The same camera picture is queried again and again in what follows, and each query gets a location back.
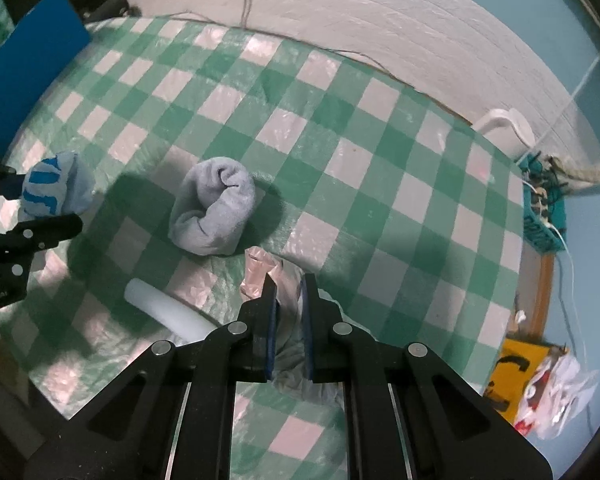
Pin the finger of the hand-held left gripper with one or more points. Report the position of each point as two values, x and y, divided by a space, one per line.
0 182
40 232

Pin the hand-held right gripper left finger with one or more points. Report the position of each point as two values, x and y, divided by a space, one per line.
271 320

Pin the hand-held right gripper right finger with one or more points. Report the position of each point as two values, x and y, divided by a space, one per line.
307 320

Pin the pink white cloth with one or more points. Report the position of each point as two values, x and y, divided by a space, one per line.
290 285

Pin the blue white sock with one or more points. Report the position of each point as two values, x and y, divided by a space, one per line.
55 185

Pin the blue cardboard box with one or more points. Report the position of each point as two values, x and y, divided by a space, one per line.
25 70

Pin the grey sock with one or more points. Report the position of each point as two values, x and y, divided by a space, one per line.
210 210

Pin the green checked tablecloth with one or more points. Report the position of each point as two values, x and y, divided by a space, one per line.
355 160

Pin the yellow box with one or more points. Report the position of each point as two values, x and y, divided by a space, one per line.
510 360

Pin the teal plastic basket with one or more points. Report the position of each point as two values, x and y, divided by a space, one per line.
540 230

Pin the red white plastic bag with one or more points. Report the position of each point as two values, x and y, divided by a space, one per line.
560 390

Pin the white electric kettle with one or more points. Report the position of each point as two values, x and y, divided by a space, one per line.
515 130

